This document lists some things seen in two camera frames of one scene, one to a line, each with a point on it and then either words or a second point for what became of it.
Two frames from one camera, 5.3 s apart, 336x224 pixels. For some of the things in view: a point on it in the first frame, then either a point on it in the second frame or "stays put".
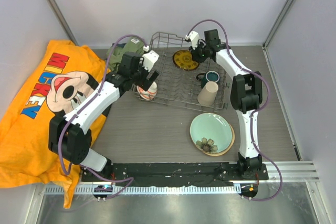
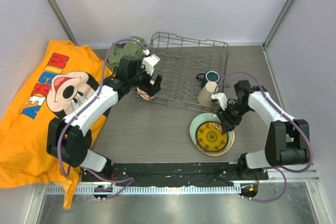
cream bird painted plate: [227, 151] stays put
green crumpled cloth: [134, 45] stays put
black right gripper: [195, 55] -> [228, 123]
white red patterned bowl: [147, 95] stays put
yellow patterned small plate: [182, 59] -> [210, 136]
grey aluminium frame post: [55, 7] stays put
